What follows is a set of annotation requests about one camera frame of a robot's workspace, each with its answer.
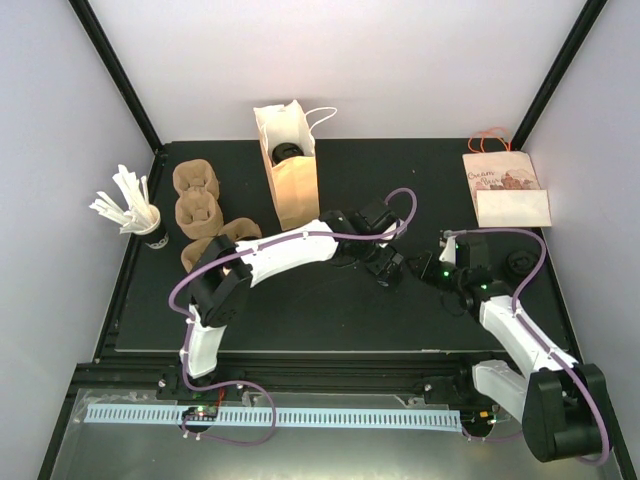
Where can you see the cup of white wrapped stirrers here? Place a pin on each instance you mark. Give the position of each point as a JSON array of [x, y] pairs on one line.
[[140, 218]]

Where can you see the black lid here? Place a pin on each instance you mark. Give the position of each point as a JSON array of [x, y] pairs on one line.
[[285, 151], [520, 263]]

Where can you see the black paper coffee cup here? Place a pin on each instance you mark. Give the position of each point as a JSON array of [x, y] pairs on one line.
[[388, 272]]

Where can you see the black right frame post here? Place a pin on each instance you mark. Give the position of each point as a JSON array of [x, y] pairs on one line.
[[576, 37]]

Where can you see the printed paper bag orange handles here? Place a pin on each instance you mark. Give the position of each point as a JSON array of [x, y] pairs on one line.
[[503, 184]]

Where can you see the black left frame post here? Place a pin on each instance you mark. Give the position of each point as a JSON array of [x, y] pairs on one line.
[[103, 47]]

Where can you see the stack of pulp cup carriers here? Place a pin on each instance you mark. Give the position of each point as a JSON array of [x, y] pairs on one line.
[[197, 210]]

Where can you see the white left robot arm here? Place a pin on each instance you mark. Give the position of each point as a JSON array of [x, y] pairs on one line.
[[215, 300]]

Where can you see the light blue cable duct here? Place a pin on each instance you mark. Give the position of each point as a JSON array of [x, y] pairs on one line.
[[281, 417]]

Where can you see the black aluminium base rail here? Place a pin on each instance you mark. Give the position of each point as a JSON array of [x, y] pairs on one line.
[[442, 377]]

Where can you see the brown paper takeout bag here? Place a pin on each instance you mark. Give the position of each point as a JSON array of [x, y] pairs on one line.
[[293, 183]]

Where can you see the black frame post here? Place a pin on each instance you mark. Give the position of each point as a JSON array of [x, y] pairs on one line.
[[103, 47], [576, 37]]

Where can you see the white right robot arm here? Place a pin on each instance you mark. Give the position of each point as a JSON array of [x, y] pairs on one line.
[[561, 404]]

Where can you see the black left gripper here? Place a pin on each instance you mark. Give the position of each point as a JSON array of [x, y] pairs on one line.
[[379, 266]]

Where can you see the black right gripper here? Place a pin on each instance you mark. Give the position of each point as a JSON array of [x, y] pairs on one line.
[[424, 267]]

